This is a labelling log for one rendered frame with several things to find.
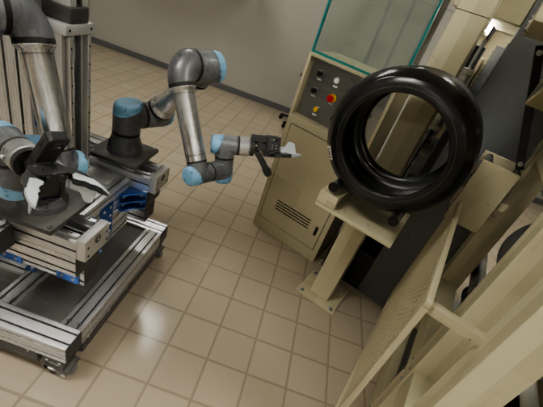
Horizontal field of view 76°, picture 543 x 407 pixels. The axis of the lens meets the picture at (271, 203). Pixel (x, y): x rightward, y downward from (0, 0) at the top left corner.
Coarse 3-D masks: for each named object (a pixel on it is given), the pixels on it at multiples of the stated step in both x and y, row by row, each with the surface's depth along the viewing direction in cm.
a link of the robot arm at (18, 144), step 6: (18, 138) 79; (6, 144) 78; (12, 144) 78; (18, 144) 78; (24, 144) 78; (30, 144) 79; (6, 150) 77; (12, 150) 77; (18, 150) 77; (0, 156) 77; (6, 156) 77; (6, 162) 77
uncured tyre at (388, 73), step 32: (352, 96) 130; (384, 96) 149; (448, 96) 113; (352, 128) 159; (448, 128) 115; (480, 128) 116; (352, 160) 161; (448, 160) 118; (352, 192) 143; (384, 192) 156; (416, 192) 128; (448, 192) 124
